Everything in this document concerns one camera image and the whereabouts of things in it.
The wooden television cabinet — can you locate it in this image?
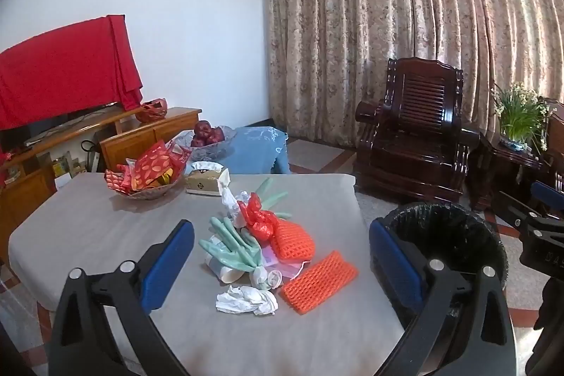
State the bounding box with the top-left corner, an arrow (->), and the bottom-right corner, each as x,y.
0,106 -> 202,266

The red woven basket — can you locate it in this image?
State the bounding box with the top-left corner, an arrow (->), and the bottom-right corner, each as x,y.
134,98 -> 169,123

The orange foam fruit net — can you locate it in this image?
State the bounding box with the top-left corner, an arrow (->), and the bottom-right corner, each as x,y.
280,251 -> 359,316
270,220 -> 316,262

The small white wrapper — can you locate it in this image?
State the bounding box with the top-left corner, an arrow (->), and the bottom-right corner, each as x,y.
250,268 -> 283,291

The red plastic bag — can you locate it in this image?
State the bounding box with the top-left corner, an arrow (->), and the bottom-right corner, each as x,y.
237,192 -> 280,245

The white paper cup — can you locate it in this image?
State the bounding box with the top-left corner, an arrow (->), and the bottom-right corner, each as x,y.
205,255 -> 241,284

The dark wooden side table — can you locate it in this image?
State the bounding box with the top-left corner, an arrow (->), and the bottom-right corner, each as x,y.
467,131 -> 545,211

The potted green plant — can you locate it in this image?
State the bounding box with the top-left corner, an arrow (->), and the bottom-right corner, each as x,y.
491,82 -> 556,152

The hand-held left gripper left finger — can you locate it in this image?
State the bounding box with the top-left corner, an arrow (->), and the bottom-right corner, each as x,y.
48,220 -> 195,376

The bowl of red snack packets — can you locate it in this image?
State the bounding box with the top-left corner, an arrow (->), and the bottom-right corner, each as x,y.
104,140 -> 190,194

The beige floral curtain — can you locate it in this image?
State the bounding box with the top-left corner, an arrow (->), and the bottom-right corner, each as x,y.
258,0 -> 564,148

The white plastic wrapper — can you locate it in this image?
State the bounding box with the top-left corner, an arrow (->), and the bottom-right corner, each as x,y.
218,170 -> 250,227

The blue embroidered cloth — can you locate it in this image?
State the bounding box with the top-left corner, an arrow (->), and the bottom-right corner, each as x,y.
211,126 -> 292,175

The black television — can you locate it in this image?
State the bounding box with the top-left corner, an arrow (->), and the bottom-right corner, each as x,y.
0,103 -> 122,154

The red cloth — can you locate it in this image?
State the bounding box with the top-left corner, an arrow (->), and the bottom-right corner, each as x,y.
0,14 -> 144,132

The green rubber glove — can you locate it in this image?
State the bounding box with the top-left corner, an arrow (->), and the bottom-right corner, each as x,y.
253,178 -> 294,220

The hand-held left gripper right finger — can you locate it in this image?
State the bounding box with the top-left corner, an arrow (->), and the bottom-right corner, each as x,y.
369,217 -> 516,376

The pink face mask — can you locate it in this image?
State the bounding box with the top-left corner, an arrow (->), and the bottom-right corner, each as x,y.
260,250 -> 307,280

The teal rubber glove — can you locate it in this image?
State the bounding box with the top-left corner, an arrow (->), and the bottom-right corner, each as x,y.
198,216 -> 265,273

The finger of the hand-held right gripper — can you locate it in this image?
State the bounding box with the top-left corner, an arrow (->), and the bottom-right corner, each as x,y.
490,190 -> 545,229
530,180 -> 564,211

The glass fruit bowl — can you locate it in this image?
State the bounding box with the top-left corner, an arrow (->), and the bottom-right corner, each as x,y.
170,125 -> 236,163

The dark wooden armchair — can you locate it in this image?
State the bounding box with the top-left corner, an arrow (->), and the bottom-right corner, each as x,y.
352,56 -> 481,204
535,96 -> 564,192

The black bag lined trash bin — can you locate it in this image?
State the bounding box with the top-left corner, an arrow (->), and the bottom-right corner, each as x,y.
380,202 -> 509,376

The grey table cover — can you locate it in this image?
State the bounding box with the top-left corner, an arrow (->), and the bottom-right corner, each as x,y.
8,172 -> 406,376

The white tissue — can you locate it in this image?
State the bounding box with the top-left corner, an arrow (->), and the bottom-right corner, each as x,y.
215,285 -> 279,316

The glass candy bowl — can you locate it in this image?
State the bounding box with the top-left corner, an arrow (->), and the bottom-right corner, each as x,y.
104,165 -> 186,201

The tissue box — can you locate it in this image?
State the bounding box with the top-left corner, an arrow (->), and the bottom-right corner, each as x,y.
185,161 -> 230,196

